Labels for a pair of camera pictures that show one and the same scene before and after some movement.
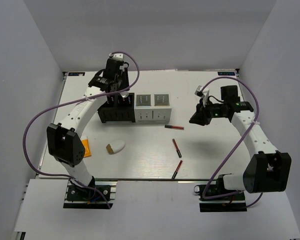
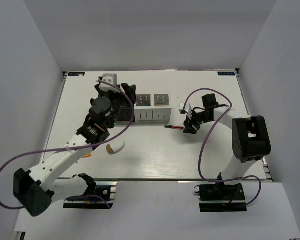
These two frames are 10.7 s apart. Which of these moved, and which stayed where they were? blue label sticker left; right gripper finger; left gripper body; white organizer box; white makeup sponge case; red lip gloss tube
Moved: left gripper body; right gripper finger
Stayed: white organizer box; blue label sticker left; white makeup sponge case; red lip gloss tube
